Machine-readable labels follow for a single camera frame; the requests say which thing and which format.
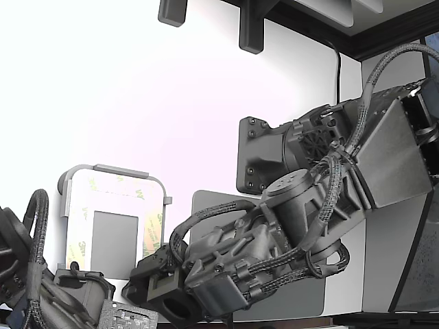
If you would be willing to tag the grey printed fixture with legs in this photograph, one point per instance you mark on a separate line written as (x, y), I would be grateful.
(116, 168)

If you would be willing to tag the light grey panel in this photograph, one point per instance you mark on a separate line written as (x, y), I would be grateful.
(326, 10)

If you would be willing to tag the dark grey hook bracket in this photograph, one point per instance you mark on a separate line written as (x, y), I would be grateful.
(252, 31)

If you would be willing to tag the dark grey servo assembly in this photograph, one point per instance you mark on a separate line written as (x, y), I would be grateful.
(82, 288)

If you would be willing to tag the white control box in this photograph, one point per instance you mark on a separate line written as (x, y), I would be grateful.
(302, 85)

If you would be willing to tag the dark grey flat tray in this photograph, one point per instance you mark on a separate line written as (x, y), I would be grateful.
(209, 196)

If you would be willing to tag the white panel with screen window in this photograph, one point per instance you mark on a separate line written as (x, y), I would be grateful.
(115, 204)

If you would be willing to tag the black wrist camera block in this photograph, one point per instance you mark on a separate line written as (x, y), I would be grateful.
(164, 286)

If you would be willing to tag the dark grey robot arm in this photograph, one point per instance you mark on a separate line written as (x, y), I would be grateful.
(391, 164)

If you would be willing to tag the black frame bar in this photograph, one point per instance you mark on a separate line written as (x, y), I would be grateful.
(377, 41)

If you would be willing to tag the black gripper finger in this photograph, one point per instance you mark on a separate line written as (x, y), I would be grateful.
(156, 264)
(136, 289)

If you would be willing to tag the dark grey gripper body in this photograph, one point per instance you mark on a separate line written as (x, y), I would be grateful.
(240, 253)

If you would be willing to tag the grey patterned plate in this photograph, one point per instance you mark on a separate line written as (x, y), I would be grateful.
(127, 315)

